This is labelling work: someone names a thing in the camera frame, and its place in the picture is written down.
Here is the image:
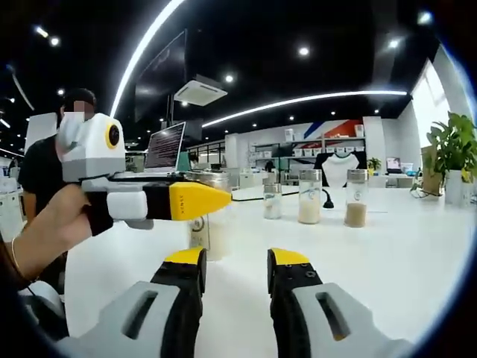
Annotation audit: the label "narrow window white blinds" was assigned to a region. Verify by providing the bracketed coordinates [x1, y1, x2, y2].
[411, 57, 452, 150]

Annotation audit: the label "dark hanging ceiling panel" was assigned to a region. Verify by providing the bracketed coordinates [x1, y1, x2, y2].
[133, 28, 188, 124]

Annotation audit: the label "open laptop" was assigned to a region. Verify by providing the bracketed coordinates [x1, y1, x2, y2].
[143, 121, 187, 176]

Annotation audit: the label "storage shelf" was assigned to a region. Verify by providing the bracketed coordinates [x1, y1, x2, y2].
[253, 136, 366, 176]

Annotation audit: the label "tall seasoning bottle white contents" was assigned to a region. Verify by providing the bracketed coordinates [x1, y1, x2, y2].
[297, 169, 323, 225]

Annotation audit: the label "black and white shirt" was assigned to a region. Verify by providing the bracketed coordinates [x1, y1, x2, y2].
[315, 151, 368, 187]

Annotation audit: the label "person's left hand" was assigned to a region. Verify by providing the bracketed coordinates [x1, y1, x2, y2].
[14, 183, 94, 279]

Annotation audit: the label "short glass seasoning bottle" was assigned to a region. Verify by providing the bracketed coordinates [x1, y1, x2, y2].
[262, 183, 283, 220]
[185, 170, 233, 262]

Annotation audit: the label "green potted plant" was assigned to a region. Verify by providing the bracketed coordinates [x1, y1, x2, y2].
[409, 110, 477, 206]

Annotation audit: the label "black power cable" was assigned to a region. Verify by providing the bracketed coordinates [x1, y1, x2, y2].
[230, 187, 335, 211]

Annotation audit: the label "ceiling air conditioner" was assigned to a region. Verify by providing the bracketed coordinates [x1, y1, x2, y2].
[173, 74, 229, 107]

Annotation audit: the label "tall seasoning bottle brown contents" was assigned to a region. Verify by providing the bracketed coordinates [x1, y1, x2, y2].
[344, 169, 370, 228]

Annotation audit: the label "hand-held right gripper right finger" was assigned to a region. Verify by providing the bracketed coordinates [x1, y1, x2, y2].
[266, 248, 414, 358]

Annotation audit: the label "thin bracelet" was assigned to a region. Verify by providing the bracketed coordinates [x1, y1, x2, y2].
[10, 236, 40, 283]

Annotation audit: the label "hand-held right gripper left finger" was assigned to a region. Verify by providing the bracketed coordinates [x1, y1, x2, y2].
[55, 246, 208, 358]

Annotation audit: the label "curved ceiling light strip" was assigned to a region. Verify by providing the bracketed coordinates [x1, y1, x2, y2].
[200, 89, 408, 128]

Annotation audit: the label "row of white storage boxes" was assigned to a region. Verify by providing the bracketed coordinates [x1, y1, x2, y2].
[285, 126, 364, 157]

